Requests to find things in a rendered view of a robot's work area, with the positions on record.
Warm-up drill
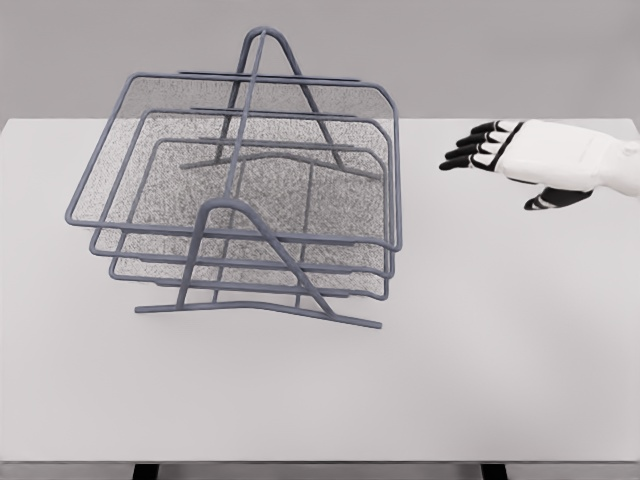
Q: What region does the grey wire tray rack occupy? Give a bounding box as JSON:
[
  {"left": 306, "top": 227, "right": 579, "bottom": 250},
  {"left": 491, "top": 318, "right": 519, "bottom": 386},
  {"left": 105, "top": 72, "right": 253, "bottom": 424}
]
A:
[{"left": 134, "top": 27, "right": 384, "bottom": 330}]

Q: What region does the grey mesh folder tray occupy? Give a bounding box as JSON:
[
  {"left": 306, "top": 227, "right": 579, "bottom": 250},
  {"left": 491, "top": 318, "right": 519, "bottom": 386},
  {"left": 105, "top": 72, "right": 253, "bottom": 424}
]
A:
[
  {"left": 88, "top": 106, "right": 397, "bottom": 276},
  {"left": 108, "top": 138, "right": 392, "bottom": 303},
  {"left": 64, "top": 71, "right": 404, "bottom": 253}
]

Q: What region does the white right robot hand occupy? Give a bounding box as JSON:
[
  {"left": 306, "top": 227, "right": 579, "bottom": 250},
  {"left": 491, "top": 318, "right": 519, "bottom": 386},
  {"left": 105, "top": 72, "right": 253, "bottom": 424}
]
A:
[{"left": 438, "top": 118, "right": 621, "bottom": 212}]

